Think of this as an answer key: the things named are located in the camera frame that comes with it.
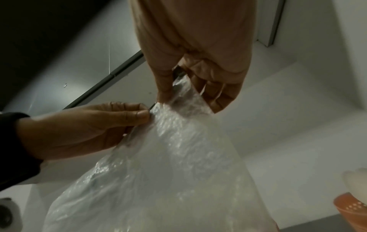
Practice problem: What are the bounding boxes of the person's right hand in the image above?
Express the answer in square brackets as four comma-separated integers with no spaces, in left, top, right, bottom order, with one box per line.
[130,0,256,114]

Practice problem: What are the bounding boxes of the person's left hand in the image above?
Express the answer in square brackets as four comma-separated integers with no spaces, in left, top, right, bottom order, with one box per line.
[16,101,151,161]

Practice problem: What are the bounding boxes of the clear plastic bag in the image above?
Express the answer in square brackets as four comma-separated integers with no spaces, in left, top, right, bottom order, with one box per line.
[41,65,280,232]

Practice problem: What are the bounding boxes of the orange mesh cup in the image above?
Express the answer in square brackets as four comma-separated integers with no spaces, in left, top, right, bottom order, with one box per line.
[333,191,367,232]

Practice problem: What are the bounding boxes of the grey metal strip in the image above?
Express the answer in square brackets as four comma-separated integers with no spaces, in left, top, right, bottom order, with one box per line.
[63,50,145,110]

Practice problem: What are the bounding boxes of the grey door frame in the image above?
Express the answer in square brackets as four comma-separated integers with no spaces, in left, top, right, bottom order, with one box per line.
[256,0,287,47]

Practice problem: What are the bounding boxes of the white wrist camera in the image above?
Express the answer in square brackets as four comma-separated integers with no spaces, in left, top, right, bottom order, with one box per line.
[0,197,23,232]

